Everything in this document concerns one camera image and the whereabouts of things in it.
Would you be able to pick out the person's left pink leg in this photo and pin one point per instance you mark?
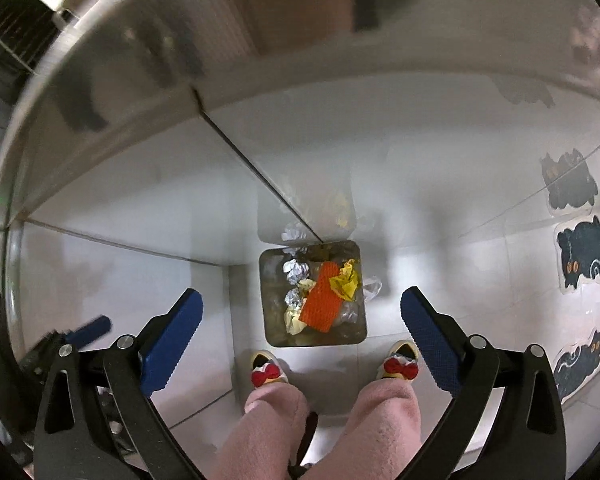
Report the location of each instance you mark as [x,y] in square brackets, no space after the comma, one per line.
[270,430]

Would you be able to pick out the person's right shoe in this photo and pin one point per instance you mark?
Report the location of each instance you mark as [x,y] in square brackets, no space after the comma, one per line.
[400,362]

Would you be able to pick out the dark cat sticker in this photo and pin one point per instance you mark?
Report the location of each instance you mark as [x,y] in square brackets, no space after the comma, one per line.
[577,360]
[582,252]

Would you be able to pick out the square metal bin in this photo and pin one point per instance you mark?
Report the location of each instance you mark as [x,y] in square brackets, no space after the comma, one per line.
[275,340]

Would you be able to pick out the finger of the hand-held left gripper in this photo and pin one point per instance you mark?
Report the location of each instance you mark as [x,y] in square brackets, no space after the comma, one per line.
[87,332]

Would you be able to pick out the pale yellow crumpled paper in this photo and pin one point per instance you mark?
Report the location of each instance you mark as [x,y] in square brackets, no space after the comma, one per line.
[295,322]

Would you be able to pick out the orange ridged packet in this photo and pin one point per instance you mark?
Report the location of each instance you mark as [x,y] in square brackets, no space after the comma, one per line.
[322,305]

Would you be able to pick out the person's shoe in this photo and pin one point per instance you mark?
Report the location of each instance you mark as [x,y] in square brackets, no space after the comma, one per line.
[400,362]
[267,370]

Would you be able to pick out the person's pink leg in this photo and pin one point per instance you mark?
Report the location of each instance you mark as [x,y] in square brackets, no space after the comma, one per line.
[270,430]
[375,425]

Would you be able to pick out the crumpled foil ball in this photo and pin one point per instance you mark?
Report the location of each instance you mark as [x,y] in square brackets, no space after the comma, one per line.
[294,299]
[295,271]

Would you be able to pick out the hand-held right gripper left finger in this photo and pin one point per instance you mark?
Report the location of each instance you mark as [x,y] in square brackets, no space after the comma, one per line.
[172,345]

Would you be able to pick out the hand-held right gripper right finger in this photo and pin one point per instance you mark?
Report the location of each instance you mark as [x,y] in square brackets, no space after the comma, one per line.
[430,340]

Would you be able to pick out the clear plastic bag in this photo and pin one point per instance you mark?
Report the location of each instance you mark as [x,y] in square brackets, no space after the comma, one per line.
[372,287]

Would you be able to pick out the person's right pink leg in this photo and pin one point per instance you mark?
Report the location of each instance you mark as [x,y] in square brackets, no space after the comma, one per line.
[375,425]

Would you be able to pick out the person's left shoe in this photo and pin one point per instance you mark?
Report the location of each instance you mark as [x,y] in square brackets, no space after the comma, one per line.
[267,370]

